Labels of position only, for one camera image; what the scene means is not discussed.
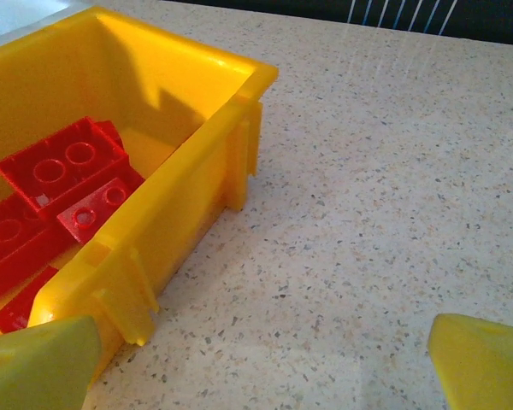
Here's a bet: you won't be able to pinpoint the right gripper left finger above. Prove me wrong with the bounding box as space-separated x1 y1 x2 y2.
0 314 103 410

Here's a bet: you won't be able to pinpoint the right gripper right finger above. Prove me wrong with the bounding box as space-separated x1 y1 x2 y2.
427 313 513 410

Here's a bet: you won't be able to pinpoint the yellow plastic bin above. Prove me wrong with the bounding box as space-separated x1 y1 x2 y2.
0 4 280 385

